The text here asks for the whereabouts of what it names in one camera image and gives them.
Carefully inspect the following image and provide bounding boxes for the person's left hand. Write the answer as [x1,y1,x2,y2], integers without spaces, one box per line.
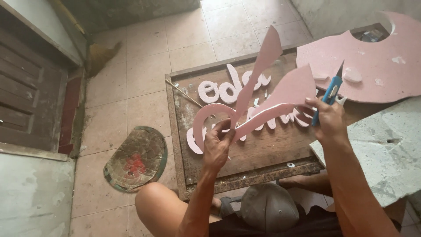
[202,118,237,171]

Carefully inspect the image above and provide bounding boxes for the person's right hand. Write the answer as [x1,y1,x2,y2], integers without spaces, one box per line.
[297,97,350,145]

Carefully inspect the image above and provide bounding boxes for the blue utility knife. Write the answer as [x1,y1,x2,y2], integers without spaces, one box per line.
[311,60,345,127]

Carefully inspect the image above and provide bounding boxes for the pink foam curved cutout piece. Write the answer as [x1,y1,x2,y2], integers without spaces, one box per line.
[192,25,317,153]

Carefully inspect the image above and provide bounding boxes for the white foam scrap chunk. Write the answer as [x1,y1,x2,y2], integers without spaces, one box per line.
[343,67,363,83]

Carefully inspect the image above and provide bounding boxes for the grey rough slab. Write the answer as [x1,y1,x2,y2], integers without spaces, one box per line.
[309,97,421,208]

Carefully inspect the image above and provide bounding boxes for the pink foam round letter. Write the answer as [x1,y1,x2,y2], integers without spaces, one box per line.
[198,80,220,104]

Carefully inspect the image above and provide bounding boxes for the grey sandal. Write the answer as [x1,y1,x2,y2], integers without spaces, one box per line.
[218,196,243,218]

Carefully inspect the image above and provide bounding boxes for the pink foam long cursive word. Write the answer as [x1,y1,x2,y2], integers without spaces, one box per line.
[186,105,312,155]

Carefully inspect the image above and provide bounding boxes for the thin wooden stick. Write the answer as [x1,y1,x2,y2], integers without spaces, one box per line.
[164,79,205,109]

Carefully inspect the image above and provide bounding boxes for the pink foam short cursive word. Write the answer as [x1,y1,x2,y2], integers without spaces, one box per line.
[218,63,272,104]

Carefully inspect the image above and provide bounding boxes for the person's right leg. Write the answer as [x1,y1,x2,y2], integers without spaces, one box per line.
[277,172,333,197]

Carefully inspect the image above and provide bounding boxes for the large pink foam sheet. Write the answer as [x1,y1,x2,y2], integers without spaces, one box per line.
[296,11,421,104]

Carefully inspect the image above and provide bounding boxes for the grey cap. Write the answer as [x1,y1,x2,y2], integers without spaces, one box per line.
[240,182,300,233]

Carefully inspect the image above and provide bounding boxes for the worn round doormat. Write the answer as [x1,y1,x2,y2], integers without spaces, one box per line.
[103,126,168,193]

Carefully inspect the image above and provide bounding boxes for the black shorts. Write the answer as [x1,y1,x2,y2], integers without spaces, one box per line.
[209,205,402,237]

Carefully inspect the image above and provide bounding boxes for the straw broom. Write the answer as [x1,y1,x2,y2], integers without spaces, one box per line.
[86,41,122,78]

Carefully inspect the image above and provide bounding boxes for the brown wooden door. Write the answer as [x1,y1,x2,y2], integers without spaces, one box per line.
[0,26,70,153]

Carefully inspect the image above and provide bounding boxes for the wooden work board with frame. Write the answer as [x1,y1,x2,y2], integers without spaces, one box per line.
[164,22,392,201]

